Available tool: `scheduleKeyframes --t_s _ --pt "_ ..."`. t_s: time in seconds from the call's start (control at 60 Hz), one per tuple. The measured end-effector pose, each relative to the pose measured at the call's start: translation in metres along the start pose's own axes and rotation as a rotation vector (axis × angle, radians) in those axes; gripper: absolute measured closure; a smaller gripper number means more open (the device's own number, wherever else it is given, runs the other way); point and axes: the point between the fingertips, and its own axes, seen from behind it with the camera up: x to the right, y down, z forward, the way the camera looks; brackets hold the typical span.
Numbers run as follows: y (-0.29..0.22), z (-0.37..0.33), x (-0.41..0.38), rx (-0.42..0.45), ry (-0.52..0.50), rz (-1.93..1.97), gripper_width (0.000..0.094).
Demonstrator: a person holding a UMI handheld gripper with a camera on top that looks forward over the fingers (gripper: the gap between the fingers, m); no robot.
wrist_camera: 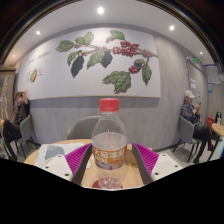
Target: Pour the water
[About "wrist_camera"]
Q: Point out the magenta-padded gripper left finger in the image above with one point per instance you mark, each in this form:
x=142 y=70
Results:
x=60 y=166

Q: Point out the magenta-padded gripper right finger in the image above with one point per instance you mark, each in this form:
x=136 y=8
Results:
x=165 y=165

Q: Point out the clear red-capped drink bottle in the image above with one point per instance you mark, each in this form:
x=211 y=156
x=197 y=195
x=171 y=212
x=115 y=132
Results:
x=109 y=143

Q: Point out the grey upholstered chair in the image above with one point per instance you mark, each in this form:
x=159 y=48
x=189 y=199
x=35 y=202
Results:
x=185 y=130
x=81 y=128
x=26 y=128

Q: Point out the person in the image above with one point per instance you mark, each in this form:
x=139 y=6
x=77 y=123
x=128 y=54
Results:
x=16 y=120
x=190 y=113

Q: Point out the small round wooden side table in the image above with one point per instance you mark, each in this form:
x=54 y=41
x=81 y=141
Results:
x=218 y=128

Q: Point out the black flask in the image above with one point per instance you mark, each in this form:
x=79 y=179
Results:
x=218 y=116

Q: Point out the green exit sign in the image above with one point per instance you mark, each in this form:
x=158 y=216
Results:
x=196 y=60

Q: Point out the round ceiling lights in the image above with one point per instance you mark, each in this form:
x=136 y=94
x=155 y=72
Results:
x=100 y=10

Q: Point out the white wall paper notice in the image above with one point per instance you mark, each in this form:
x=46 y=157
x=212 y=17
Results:
x=193 y=83

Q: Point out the coffee plant wall mural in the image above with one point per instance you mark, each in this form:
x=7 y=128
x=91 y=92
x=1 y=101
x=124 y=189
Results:
x=60 y=80

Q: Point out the wall notice board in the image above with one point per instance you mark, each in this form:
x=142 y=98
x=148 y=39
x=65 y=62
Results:
x=212 y=74

